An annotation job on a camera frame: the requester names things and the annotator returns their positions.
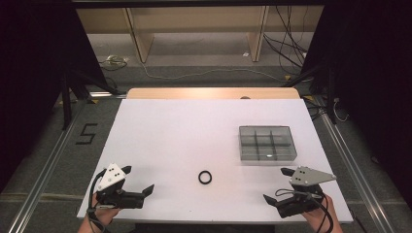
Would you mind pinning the clear plastic compartment box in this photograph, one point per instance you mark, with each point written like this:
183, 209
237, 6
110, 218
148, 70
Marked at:
267, 144

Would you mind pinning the black metal stand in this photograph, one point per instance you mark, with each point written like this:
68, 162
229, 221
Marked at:
66, 103
330, 97

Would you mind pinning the light wooden shelf unit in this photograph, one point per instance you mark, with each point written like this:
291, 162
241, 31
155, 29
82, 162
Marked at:
194, 19

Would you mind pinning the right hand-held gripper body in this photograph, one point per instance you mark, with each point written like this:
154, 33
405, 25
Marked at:
306, 178

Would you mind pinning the person's right hand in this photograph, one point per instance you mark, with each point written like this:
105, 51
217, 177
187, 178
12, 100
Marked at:
315, 216

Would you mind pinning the white table board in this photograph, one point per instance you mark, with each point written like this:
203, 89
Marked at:
181, 145

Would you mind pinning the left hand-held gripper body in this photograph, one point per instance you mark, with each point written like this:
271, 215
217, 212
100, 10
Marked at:
111, 181

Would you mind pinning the wooden table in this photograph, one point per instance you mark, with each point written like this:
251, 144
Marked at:
210, 93

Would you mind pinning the short aluminium rail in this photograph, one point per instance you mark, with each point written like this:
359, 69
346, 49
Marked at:
107, 94

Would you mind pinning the black overhead bar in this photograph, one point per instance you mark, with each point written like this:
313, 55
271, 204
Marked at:
194, 3

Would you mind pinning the dark curtain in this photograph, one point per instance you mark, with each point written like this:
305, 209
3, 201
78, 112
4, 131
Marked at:
372, 81
32, 81

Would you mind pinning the person's left hand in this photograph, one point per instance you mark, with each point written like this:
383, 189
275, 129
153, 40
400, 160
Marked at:
105, 213

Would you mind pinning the long aluminium floor rail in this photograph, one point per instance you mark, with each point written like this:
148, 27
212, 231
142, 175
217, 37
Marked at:
356, 174
42, 181

